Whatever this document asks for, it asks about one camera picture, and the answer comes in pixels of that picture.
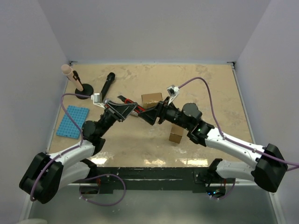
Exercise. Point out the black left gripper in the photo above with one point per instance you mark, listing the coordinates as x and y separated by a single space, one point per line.
122 111

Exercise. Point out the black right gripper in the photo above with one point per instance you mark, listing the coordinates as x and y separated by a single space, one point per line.
150 115

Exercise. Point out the red black utility knife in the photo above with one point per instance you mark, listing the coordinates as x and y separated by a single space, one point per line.
138 108

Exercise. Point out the taped cardboard box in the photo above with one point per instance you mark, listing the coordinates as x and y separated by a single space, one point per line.
151 99

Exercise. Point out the small cardboard box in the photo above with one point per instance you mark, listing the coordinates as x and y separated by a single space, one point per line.
176 134

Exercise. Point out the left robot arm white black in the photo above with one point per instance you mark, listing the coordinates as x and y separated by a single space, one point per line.
47 173

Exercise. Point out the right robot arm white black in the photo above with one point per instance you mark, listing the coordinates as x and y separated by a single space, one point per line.
263 165

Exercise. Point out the black microphone orange end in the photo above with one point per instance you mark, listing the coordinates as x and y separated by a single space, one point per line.
109 80

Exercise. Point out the blue studded building plate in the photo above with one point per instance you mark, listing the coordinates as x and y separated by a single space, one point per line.
66 127

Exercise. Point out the beige microphone on stand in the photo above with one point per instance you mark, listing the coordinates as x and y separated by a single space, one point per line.
68 71

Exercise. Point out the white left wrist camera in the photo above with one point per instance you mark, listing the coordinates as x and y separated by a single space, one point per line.
97 100

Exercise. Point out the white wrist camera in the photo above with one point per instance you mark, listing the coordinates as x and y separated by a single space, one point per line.
173 92
97 100

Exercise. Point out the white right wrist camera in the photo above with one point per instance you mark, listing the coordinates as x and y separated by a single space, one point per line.
173 92

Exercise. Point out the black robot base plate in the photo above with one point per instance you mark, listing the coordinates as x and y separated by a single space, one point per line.
195 179

